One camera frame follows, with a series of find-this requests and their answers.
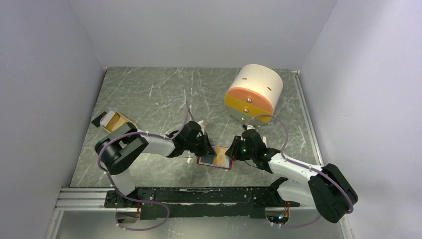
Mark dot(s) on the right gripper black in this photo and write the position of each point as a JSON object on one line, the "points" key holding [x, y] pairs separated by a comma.
{"points": [[233, 151]]}

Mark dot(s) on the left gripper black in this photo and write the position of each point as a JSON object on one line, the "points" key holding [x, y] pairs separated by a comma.
{"points": [[207, 149]]}

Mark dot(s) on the black VIP credit card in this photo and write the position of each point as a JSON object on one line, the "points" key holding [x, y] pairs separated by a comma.
{"points": [[206, 160]]}

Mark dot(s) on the gold VIP credit card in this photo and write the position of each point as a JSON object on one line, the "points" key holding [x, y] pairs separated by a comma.
{"points": [[221, 160]]}

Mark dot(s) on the red leather card holder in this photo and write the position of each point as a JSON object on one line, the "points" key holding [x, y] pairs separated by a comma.
{"points": [[232, 160]]}

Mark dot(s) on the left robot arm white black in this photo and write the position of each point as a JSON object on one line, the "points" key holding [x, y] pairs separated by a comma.
{"points": [[120, 148]]}

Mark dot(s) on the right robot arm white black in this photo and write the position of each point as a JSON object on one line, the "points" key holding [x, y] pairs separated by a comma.
{"points": [[323, 188]]}

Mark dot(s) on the gold metal card tray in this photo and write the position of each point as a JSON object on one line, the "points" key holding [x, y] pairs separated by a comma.
{"points": [[125, 120]]}

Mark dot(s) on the stack of credit cards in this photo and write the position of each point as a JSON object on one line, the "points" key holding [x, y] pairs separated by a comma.
{"points": [[112, 120]]}

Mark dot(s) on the black card beside tray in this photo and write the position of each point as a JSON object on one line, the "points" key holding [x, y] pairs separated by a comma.
{"points": [[97, 121]]}

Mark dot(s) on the cream cylindrical drawer box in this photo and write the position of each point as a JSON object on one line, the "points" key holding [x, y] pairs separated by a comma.
{"points": [[254, 94]]}

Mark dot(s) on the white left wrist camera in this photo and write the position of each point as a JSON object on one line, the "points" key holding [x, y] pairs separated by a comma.
{"points": [[203, 124]]}

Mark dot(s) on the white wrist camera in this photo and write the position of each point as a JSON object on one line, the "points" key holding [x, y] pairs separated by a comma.
{"points": [[245, 130], [203, 124]]}

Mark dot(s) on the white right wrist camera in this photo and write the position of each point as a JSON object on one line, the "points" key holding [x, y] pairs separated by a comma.
{"points": [[245, 130]]}

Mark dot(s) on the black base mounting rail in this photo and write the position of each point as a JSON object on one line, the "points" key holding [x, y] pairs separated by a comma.
{"points": [[209, 211]]}

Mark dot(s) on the aluminium frame rail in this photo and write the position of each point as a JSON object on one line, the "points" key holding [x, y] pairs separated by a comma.
{"points": [[99, 204]]}

